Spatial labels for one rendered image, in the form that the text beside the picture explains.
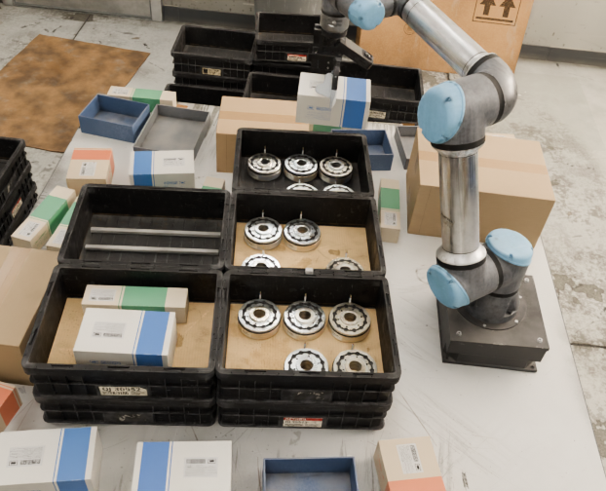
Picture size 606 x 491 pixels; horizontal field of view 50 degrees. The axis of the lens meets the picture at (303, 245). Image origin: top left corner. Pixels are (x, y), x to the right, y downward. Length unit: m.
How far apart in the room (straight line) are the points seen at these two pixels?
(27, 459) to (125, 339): 0.31
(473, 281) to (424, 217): 0.53
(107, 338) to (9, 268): 0.39
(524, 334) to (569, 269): 1.50
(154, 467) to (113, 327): 0.31
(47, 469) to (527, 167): 1.56
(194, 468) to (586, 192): 2.78
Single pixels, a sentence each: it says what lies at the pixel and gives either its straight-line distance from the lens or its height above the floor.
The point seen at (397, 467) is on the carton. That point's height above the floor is 0.78.
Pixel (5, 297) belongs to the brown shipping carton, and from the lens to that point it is 1.72.
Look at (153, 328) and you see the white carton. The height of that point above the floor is 0.92.
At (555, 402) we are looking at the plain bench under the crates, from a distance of 1.82.
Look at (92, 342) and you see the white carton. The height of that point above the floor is 0.92.
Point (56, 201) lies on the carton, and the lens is 2.10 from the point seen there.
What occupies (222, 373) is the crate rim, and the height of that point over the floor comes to 0.93.
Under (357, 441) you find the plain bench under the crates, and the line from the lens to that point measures 1.61.
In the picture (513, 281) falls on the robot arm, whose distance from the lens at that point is 1.68.
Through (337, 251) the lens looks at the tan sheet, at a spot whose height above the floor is 0.83.
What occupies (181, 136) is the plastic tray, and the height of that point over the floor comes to 0.70.
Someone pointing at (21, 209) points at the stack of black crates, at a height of 0.26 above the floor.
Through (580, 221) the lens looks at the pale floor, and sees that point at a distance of 3.54.
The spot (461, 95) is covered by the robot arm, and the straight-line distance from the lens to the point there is 1.39.
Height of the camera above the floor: 2.09
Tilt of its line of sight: 44 degrees down
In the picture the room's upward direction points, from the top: 6 degrees clockwise
